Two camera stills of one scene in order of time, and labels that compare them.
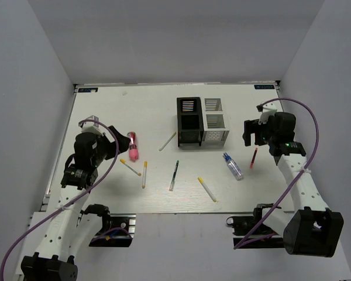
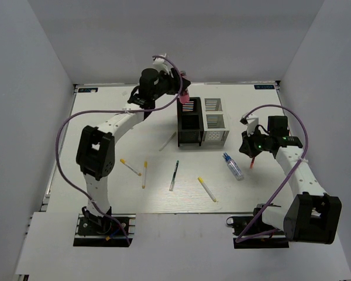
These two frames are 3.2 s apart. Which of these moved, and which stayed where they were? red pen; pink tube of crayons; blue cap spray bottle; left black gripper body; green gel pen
Moved: pink tube of crayons; left black gripper body
Stayed: green gel pen; red pen; blue cap spray bottle
